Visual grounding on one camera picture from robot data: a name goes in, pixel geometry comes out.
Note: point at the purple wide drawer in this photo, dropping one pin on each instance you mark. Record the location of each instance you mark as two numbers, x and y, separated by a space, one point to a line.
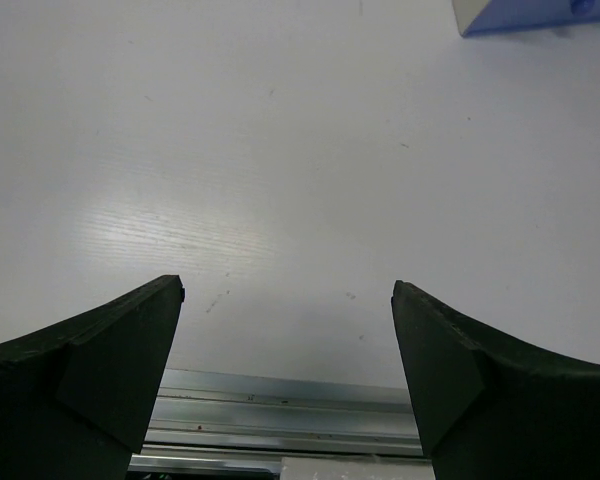
477 17

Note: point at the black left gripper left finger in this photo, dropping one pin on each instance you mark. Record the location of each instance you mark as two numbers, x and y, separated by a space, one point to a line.
76 397

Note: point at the aluminium table rail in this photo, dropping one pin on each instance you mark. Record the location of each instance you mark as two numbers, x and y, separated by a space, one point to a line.
220 426

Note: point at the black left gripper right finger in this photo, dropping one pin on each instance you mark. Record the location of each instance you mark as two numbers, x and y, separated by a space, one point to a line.
488 405

